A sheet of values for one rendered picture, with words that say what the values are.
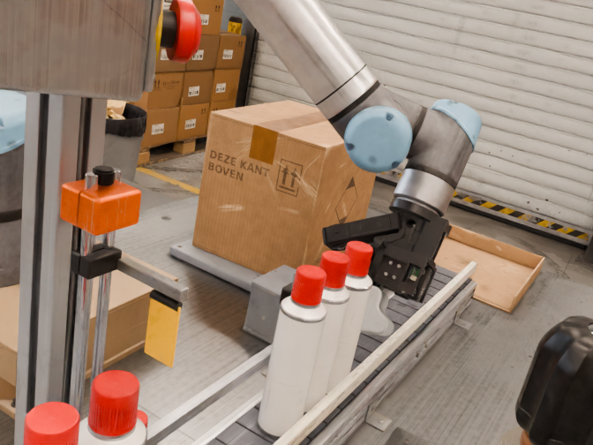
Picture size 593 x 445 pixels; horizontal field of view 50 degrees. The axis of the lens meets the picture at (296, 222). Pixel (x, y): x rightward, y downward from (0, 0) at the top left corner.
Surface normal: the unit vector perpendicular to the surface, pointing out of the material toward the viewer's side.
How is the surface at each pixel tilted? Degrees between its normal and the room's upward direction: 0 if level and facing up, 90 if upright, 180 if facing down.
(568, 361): 67
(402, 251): 60
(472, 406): 0
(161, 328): 90
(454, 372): 0
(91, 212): 90
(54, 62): 90
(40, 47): 90
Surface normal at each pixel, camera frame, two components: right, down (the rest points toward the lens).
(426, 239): -0.36, -0.27
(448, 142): 0.07, -0.09
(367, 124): -0.13, 0.33
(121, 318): 0.85, 0.33
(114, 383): 0.22, -0.92
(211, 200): -0.46, 0.23
